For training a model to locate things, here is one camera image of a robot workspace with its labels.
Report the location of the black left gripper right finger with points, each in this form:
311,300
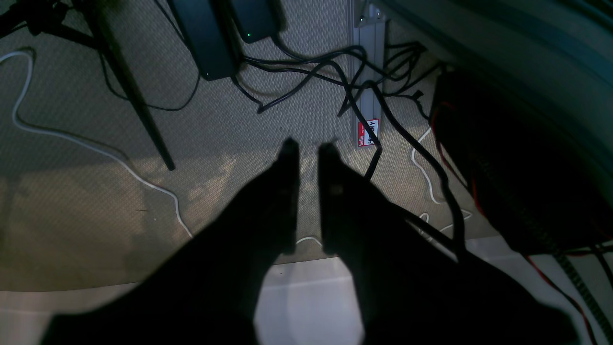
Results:
409,292

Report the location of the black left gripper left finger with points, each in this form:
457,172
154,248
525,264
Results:
207,292

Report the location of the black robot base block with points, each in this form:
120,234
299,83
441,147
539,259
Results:
501,156

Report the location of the black power adapter brick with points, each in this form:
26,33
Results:
207,28

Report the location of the black tripod stand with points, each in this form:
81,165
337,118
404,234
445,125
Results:
47,16

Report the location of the aluminium frame post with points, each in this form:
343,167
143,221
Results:
368,29

